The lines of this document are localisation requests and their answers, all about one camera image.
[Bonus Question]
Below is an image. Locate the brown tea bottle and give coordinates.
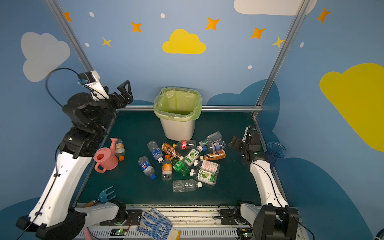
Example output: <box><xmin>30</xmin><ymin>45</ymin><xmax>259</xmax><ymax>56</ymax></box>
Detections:
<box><xmin>200</xmin><ymin>150</ymin><xmax>227</xmax><ymax>161</ymax></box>

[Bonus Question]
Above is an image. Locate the small bottle orange cap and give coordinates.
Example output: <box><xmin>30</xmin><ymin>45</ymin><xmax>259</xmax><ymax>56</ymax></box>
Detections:
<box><xmin>115</xmin><ymin>139</ymin><xmax>126</xmax><ymax>161</ymax></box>

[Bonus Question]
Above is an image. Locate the brown coffee bottle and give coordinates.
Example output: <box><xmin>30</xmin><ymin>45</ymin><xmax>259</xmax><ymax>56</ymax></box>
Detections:
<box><xmin>161</xmin><ymin>143</ymin><xmax>184</xmax><ymax>160</ymax></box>

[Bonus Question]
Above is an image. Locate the clear bottle white cap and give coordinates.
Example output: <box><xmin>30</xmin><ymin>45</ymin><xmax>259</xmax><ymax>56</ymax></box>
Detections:
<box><xmin>173</xmin><ymin>179</ymin><xmax>202</xmax><ymax>193</ymax></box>

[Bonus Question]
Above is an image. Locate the clear bottle blue cap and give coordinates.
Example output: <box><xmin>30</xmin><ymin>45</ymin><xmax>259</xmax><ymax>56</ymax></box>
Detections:
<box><xmin>138</xmin><ymin>156</ymin><xmax>156</xmax><ymax>180</ymax></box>

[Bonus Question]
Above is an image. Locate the clear bottle orange label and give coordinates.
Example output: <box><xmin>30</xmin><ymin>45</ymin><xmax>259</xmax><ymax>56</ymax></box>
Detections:
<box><xmin>162</xmin><ymin>155</ymin><xmax>173</xmax><ymax>182</ymax></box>

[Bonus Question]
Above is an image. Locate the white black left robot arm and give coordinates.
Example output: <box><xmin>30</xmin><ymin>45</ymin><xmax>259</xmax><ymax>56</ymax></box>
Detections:
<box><xmin>16</xmin><ymin>81</ymin><xmax>134</xmax><ymax>240</ymax></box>

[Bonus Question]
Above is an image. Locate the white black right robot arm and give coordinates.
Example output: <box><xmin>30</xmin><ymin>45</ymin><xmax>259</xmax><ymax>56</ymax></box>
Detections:
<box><xmin>229</xmin><ymin>127</ymin><xmax>300</xmax><ymax>240</ymax></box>

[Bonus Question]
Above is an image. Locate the green bin liner bag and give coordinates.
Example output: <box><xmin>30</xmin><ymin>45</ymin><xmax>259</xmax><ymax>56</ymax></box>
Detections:
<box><xmin>154</xmin><ymin>87</ymin><xmax>203</xmax><ymax>122</ymax></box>

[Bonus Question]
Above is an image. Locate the white trash bin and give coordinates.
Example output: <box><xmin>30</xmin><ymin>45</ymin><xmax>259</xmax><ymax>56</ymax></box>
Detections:
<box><xmin>160</xmin><ymin>119</ymin><xmax>196</xmax><ymax>141</ymax></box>

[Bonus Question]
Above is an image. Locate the clear bottle green cap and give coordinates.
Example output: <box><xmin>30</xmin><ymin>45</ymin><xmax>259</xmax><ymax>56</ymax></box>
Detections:
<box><xmin>199</xmin><ymin>131</ymin><xmax>223</xmax><ymax>147</ymax></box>

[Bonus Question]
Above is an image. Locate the clear bottle pink label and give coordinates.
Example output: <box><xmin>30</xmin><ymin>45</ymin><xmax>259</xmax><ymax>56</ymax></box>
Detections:
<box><xmin>194</xmin><ymin>160</ymin><xmax>220</xmax><ymax>174</ymax></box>

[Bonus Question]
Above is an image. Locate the clear bottle green lime label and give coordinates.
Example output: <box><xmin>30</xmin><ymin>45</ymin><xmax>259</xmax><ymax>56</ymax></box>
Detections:
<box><xmin>190</xmin><ymin>169</ymin><xmax>217</xmax><ymax>186</ymax></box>

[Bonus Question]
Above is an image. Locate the clear bottle red label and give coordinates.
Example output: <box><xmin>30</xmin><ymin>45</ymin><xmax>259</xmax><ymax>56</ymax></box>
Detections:
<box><xmin>173</xmin><ymin>140</ymin><xmax>197</xmax><ymax>151</ymax></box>

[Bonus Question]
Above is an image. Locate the pink watering can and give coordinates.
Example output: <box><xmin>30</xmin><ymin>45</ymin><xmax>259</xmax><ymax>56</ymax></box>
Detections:
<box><xmin>94</xmin><ymin>138</ymin><xmax>119</xmax><ymax>174</ymax></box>

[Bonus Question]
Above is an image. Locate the green plastic bottle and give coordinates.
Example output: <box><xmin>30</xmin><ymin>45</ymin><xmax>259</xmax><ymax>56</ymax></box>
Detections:
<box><xmin>171</xmin><ymin>157</ymin><xmax>190</xmax><ymax>177</ymax></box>

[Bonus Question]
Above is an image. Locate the blue toy garden rake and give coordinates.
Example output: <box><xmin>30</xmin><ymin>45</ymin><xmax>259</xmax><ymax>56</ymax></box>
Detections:
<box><xmin>83</xmin><ymin>185</ymin><xmax>117</xmax><ymax>208</ymax></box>

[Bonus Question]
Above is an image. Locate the blue dotted work glove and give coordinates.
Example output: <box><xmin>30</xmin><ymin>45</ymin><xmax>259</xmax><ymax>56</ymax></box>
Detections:
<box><xmin>137</xmin><ymin>208</ymin><xmax>181</xmax><ymax>240</ymax></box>

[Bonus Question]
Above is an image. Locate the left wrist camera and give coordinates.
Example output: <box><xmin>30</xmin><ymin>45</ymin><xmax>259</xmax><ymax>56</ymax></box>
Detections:
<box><xmin>78</xmin><ymin>71</ymin><xmax>109</xmax><ymax>101</ymax></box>

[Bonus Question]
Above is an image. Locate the aluminium frame rail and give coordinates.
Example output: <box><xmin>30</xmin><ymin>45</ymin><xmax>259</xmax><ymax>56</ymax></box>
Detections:
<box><xmin>116</xmin><ymin>104</ymin><xmax>264</xmax><ymax>113</ymax></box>

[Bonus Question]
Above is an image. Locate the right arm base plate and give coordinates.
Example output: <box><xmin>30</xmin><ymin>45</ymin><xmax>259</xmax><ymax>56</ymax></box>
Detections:
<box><xmin>219</xmin><ymin>209</ymin><xmax>258</xmax><ymax>226</ymax></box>

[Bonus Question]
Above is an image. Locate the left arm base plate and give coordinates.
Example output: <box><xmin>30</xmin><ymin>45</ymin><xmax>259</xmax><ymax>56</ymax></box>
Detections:
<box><xmin>99</xmin><ymin>209</ymin><xmax>143</xmax><ymax>227</ymax></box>

